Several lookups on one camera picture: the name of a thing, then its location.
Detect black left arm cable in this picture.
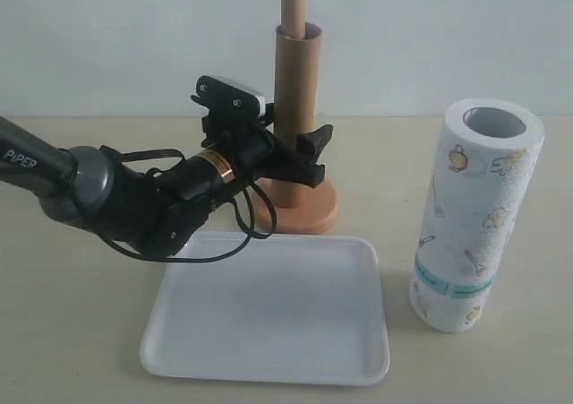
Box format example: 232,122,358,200
89,150,278,264

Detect wooden paper towel holder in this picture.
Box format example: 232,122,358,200
259,0,338,235

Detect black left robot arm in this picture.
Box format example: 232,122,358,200
1,116,333,263

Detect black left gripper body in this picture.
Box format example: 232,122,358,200
201,115,299,183

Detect brown cardboard tube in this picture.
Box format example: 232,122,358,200
272,22,325,210

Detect printed white paper towel roll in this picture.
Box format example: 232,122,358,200
409,99,544,333

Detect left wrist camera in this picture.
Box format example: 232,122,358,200
191,75,266,118

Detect white rectangular plastic tray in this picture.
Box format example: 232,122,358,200
140,235,390,386

